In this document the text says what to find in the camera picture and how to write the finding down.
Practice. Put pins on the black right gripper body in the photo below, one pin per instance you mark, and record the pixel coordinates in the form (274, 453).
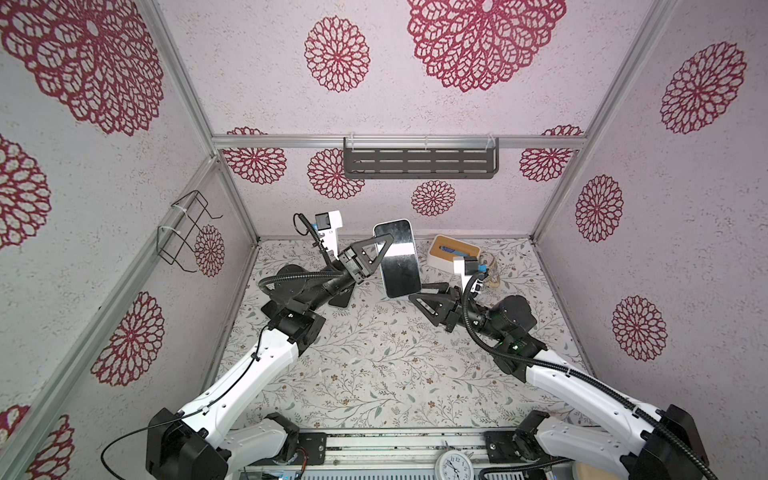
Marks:
(455, 321)

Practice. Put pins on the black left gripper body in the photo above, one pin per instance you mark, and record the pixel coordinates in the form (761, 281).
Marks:
(349, 261)

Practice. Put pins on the white tissue box wooden lid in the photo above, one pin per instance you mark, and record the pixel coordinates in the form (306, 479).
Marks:
(443, 250)

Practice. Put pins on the grey wall shelf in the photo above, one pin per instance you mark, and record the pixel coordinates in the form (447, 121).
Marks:
(425, 163)

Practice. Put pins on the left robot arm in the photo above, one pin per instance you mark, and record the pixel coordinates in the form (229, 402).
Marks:
(199, 441)

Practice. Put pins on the white analog clock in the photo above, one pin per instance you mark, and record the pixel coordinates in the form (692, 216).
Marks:
(453, 465)

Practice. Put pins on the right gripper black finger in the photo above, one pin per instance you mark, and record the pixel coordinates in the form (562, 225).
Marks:
(434, 306)
(435, 288)

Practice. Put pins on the black wire wall rack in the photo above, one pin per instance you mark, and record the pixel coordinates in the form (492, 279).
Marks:
(193, 243)

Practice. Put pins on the phone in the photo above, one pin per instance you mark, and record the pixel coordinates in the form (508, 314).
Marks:
(400, 267)

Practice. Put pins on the metal base rail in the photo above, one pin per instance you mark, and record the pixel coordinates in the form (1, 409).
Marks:
(368, 454)

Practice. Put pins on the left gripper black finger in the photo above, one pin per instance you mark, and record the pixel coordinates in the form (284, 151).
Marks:
(376, 262)
(373, 247)

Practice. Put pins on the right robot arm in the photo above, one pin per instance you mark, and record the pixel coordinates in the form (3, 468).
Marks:
(630, 439)

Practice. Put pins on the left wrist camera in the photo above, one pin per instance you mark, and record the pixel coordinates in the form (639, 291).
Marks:
(326, 225)

